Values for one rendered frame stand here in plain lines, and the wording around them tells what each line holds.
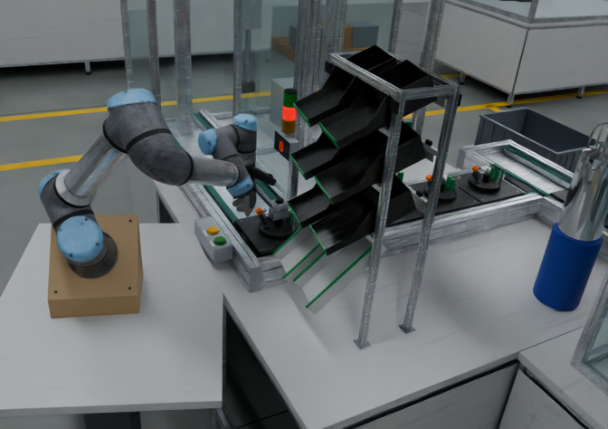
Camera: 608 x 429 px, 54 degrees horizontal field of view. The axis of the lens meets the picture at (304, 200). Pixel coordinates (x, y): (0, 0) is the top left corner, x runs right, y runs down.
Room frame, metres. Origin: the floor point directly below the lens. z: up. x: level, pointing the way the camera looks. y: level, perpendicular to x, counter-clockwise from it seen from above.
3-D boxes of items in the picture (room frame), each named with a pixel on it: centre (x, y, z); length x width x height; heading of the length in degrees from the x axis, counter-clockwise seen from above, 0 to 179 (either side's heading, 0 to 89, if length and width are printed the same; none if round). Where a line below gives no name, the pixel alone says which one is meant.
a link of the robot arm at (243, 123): (1.73, 0.21, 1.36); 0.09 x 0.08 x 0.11; 131
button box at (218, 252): (1.77, 0.31, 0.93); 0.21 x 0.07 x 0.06; 30
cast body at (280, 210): (1.81, 0.08, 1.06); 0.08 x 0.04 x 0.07; 120
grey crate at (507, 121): (3.36, -1.38, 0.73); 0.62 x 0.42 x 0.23; 30
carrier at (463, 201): (2.17, -0.56, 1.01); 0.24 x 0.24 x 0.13; 30
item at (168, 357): (1.50, 0.59, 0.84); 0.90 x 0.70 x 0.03; 9
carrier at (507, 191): (2.30, -0.77, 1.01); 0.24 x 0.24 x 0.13; 30
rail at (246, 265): (1.97, 0.35, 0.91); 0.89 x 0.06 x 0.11; 30
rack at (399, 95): (1.55, -0.20, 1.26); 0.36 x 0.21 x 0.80; 30
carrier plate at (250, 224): (1.80, 0.09, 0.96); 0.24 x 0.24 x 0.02; 30
